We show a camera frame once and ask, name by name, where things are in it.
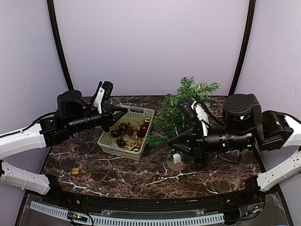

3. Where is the left black frame post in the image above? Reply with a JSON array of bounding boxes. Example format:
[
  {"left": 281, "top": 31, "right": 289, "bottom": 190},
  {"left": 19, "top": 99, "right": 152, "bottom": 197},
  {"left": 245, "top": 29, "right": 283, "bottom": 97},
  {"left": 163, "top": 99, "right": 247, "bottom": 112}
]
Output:
[{"left": 47, "top": 0, "right": 74, "bottom": 90}]

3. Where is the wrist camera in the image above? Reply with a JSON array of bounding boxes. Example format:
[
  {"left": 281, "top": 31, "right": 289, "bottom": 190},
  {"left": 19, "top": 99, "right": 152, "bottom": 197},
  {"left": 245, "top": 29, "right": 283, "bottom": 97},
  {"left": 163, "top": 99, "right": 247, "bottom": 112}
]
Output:
[
  {"left": 178, "top": 98, "right": 210, "bottom": 137},
  {"left": 90, "top": 81, "right": 113, "bottom": 114}
]

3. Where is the red ball ornament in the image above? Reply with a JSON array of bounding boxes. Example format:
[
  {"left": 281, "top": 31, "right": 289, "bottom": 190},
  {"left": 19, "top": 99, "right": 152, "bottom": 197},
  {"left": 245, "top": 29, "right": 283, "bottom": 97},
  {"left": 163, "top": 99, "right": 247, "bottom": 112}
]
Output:
[
  {"left": 139, "top": 123, "right": 149, "bottom": 133},
  {"left": 111, "top": 129, "right": 122, "bottom": 138},
  {"left": 118, "top": 122, "right": 127, "bottom": 132}
]

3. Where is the black front rail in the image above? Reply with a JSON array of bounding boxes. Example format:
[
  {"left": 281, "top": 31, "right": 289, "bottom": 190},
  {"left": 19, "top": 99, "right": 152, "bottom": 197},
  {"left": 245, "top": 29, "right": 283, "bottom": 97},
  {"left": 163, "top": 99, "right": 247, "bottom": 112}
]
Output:
[{"left": 44, "top": 174, "right": 266, "bottom": 212}]

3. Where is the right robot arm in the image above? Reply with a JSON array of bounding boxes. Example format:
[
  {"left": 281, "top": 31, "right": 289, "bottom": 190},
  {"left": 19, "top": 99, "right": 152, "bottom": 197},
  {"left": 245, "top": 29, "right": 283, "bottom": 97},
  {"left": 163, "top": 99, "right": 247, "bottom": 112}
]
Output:
[{"left": 168, "top": 94, "right": 301, "bottom": 163}]

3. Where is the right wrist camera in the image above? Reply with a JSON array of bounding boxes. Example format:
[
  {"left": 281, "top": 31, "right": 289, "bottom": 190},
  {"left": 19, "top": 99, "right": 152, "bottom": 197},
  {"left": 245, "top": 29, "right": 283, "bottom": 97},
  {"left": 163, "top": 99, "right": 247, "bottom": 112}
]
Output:
[{"left": 178, "top": 98, "right": 210, "bottom": 137}]

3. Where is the right black frame post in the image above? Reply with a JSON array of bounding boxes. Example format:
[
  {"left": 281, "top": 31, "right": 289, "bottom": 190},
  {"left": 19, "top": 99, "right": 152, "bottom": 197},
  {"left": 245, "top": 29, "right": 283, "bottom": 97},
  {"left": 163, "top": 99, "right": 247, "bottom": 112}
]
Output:
[{"left": 228, "top": 0, "right": 256, "bottom": 96}]

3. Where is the wooden tree base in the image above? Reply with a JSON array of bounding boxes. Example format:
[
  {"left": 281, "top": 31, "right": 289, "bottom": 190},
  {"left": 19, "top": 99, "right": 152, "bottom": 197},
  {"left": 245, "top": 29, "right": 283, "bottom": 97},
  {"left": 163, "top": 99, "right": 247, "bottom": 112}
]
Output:
[{"left": 167, "top": 161, "right": 187, "bottom": 171}]

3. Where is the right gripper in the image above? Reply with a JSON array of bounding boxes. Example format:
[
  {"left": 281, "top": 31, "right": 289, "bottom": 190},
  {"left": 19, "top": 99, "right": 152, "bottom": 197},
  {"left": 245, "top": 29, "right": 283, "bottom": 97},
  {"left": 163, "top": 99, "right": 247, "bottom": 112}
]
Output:
[{"left": 167, "top": 120, "right": 254, "bottom": 163}]

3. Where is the brown pine cone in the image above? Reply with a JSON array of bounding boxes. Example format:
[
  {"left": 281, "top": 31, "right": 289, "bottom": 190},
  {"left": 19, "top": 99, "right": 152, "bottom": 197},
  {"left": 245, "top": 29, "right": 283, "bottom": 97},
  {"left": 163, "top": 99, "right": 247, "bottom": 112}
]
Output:
[{"left": 116, "top": 137, "right": 127, "bottom": 148}]

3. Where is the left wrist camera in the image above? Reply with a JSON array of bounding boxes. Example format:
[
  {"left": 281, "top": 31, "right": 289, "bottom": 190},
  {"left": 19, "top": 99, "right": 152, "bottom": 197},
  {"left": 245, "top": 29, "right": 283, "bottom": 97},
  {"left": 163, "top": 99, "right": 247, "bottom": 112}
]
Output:
[{"left": 90, "top": 81, "right": 113, "bottom": 114}]

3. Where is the beige plastic basket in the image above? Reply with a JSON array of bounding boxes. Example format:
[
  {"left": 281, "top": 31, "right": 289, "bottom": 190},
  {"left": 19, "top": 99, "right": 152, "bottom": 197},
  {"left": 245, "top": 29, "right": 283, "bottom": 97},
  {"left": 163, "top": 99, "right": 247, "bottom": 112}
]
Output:
[{"left": 97, "top": 105, "right": 155, "bottom": 161}]

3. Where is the white battery box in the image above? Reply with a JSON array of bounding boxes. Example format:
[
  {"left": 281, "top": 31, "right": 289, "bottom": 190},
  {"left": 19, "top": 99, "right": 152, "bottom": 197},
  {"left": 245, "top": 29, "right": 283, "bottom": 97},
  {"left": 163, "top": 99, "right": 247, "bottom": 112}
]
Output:
[{"left": 173, "top": 153, "right": 182, "bottom": 164}]

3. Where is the black frame post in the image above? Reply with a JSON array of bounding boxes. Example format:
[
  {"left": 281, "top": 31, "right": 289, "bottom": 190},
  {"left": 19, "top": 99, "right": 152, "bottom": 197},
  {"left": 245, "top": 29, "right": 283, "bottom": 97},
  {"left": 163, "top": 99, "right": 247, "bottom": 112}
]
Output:
[
  {"left": 47, "top": 0, "right": 74, "bottom": 90},
  {"left": 228, "top": 0, "right": 256, "bottom": 96}
]

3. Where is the gold gift box ornament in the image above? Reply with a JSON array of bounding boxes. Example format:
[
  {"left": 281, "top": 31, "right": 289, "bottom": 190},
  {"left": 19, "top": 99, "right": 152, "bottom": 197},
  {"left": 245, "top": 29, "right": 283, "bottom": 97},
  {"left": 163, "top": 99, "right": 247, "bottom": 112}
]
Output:
[{"left": 72, "top": 168, "right": 82, "bottom": 178}]

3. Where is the small green christmas tree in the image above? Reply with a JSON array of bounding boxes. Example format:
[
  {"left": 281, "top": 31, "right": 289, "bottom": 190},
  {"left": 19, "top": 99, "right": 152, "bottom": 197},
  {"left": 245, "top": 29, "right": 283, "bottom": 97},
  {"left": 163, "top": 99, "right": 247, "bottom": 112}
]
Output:
[{"left": 145, "top": 75, "right": 222, "bottom": 164}]

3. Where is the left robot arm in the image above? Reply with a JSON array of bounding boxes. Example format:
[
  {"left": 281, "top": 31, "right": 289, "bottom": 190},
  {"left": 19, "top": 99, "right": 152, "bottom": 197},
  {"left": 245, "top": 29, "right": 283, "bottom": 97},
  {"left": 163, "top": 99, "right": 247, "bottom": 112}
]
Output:
[{"left": 0, "top": 89, "right": 128, "bottom": 205}]

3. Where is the gold ornaments pile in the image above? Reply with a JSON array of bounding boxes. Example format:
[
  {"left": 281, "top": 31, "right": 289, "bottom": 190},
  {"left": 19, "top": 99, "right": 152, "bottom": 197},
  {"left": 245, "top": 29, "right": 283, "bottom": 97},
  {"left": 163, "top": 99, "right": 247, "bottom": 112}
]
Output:
[{"left": 123, "top": 121, "right": 150, "bottom": 152}]

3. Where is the white cable duct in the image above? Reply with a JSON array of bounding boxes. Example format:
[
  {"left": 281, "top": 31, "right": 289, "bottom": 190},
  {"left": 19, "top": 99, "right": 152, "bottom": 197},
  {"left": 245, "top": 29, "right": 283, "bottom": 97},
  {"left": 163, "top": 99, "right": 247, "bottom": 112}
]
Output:
[{"left": 29, "top": 201, "right": 225, "bottom": 226}]

